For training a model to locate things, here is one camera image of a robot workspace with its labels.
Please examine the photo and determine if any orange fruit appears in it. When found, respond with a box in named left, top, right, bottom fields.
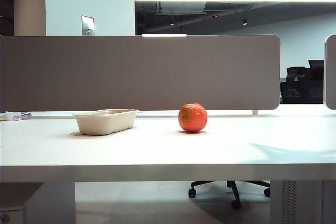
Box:
left=178, top=103, right=208, bottom=133

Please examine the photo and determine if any beige paper lunchbox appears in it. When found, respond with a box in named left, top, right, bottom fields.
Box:
left=72, top=109, right=140, bottom=136

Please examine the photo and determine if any long grey desk divider panel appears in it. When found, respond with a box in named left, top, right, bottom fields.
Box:
left=0, top=34, right=281, bottom=112

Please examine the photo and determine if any short white light bar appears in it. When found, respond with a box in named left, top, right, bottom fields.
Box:
left=141, top=34, right=187, bottom=38

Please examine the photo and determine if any black office chair wheeled base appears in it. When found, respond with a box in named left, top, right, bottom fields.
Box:
left=188, top=180, right=271, bottom=210

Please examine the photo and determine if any black office chair with label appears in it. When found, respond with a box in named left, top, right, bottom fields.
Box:
left=280, top=66, right=311, bottom=104

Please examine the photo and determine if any purple marker pen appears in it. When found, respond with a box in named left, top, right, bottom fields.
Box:
left=12, top=113, right=33, bottom=121

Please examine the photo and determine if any black office chair tall backrest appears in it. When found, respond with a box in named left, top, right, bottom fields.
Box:
left=308, top=59, right=325, bottom=104

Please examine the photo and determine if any white vented table leg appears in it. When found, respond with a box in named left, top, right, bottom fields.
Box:
left=270, top=180, right=324, bottom=224

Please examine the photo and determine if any short grey desk divider panel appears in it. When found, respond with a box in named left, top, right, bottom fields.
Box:
left=324, top=34, right=336, bottom=110

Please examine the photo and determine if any grey drawer cabinet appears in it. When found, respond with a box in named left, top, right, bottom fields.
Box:
left=0, top=182, right=44, bottom=224

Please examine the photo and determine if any metal wall switch plate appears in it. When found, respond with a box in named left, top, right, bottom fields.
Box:
left=81, top=15, right=95, bottom=36

